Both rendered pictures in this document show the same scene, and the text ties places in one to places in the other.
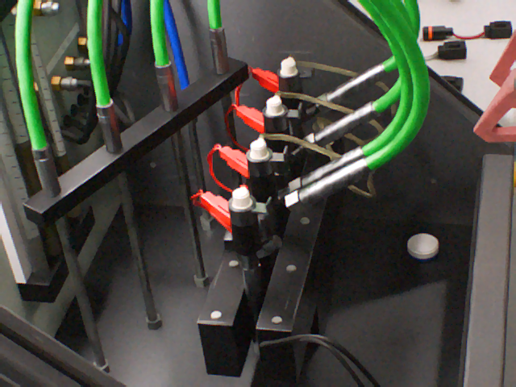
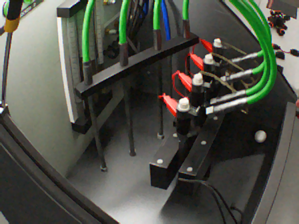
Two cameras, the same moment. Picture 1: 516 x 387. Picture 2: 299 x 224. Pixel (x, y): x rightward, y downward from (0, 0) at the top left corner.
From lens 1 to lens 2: 0.26 m
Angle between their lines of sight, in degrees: 8
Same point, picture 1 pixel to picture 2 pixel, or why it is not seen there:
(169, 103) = (157, 47)
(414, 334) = (247, 176)
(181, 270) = (151, 129)
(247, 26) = (201, 21)
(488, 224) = (285, 133)
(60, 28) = (115, 10)
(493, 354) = (273, 193)
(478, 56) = (288, 60)
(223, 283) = (167, 145)
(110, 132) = (123, 56)
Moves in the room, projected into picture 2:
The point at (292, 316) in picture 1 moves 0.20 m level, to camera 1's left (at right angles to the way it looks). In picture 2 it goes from (197, 168) to (98, 161)
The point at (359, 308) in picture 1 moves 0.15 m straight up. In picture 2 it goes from (229, 161) to (237, 119)
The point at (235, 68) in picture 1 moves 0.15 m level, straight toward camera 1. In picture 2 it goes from (193, 37) to (191, 73)
